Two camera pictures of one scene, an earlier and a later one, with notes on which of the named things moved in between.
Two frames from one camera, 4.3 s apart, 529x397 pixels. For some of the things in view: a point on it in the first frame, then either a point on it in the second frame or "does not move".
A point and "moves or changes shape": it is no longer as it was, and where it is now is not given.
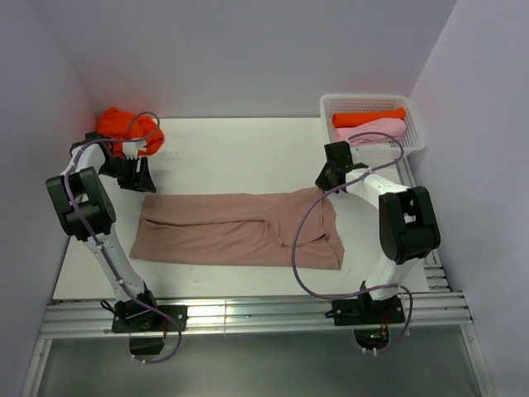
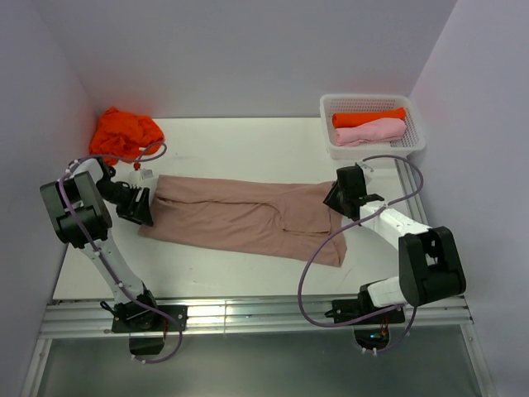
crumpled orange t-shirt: [114, 124] does not move
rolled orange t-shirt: [351, 119] does not move
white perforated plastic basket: [412, 141] does not move
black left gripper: [141, 180] to [137, 211]
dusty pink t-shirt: [239, 229] moves or changes shape
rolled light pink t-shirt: [396, 126] does not move
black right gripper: [322, 182] to [331, 199]
